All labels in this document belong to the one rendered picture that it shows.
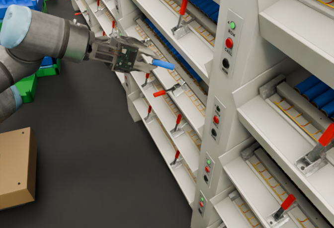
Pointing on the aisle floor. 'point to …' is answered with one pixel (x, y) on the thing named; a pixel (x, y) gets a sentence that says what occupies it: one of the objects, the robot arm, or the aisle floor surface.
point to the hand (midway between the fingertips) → (153, 61)
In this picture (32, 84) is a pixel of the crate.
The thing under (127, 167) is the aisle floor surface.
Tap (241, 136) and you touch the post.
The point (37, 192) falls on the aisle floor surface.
